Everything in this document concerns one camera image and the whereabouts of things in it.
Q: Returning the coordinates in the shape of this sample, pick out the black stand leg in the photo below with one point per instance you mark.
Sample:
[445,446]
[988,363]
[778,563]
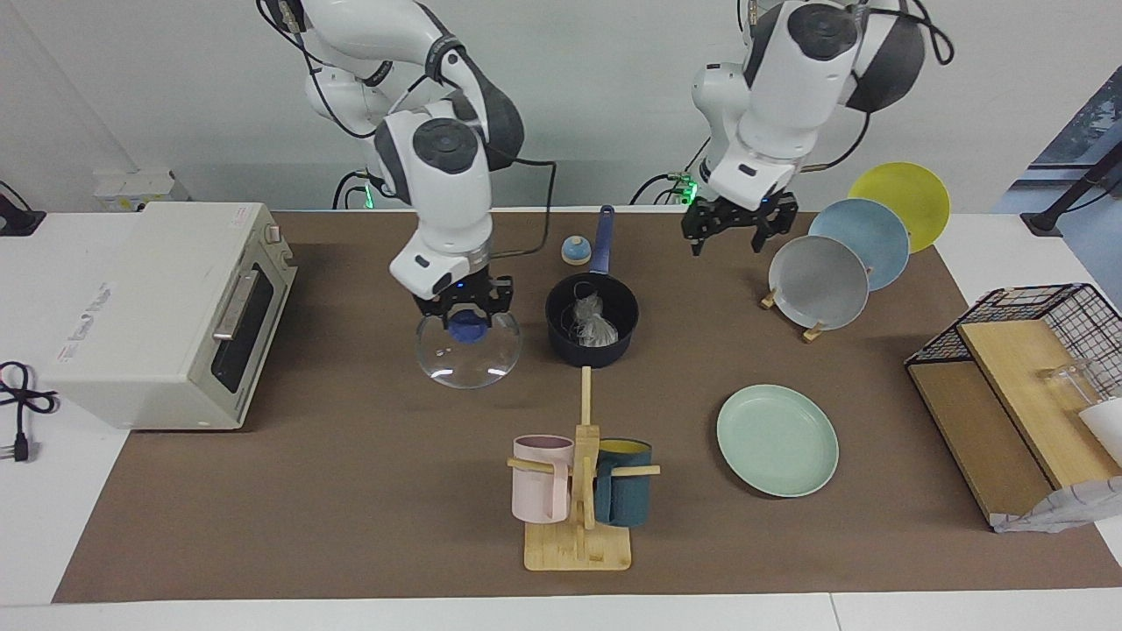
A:
[1065,202]

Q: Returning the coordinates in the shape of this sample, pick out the mint green plate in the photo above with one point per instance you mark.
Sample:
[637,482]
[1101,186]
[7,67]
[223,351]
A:
[776,443]

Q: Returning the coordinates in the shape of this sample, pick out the white cup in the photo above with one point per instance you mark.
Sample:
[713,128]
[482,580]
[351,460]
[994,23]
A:
[1106,429]

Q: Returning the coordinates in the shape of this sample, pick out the wooden plate rack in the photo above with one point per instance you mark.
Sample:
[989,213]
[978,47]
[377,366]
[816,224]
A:
[813,333]

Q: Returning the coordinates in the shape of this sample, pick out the clear glass cup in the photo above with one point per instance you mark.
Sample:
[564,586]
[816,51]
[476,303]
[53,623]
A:
[1069,386]

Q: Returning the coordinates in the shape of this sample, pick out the grey plate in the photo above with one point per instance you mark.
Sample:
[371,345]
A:
[820,285]

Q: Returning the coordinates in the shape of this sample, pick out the glass lid blue knob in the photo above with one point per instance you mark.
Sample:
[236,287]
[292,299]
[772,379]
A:
[469,359]

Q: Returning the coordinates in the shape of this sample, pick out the clear plastic bag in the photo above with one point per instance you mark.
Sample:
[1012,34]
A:
[596,322]

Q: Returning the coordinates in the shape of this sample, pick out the yellow plate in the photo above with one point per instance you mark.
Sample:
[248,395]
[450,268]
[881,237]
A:
[907,197]

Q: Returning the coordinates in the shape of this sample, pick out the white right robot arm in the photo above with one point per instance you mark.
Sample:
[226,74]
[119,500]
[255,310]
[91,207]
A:
[438,149]

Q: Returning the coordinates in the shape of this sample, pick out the brown table mat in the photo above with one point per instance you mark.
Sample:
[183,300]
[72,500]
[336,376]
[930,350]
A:
[351,473]

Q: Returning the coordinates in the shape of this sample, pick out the white patterned cloth bag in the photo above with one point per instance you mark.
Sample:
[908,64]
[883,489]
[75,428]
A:
[1065,508]

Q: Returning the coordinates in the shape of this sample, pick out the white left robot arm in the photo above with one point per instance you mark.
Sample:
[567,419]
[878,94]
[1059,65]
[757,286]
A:
[789,96]

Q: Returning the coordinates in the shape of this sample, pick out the pink mug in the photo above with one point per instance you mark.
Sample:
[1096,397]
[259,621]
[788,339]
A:
[539,486]

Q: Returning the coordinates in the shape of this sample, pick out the teal mug yellow inside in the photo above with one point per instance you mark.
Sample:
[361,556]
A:
[627,491]

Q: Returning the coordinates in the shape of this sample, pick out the light blue plate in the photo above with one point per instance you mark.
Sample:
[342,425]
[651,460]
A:
[868,241]

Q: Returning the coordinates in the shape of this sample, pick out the black desk clamp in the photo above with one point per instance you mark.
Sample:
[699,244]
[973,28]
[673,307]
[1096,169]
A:
[13,219]

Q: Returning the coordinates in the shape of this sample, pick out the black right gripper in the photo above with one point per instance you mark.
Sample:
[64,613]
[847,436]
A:
[469,294]

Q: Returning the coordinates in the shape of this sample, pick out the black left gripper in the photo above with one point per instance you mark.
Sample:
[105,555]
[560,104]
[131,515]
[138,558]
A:
[736,217]

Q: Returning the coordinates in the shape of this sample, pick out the wooden mug tree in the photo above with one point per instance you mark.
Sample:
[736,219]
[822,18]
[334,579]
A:
[578,548]

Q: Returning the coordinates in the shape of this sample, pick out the cream toaster oven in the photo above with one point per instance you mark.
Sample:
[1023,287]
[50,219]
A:
[140,307]

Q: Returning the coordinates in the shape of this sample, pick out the dark blue saucepan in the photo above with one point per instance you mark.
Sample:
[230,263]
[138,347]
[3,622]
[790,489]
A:
[603,237]

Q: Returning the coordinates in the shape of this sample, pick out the wooden shelf unit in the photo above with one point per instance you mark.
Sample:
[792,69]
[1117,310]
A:
[1008,377]

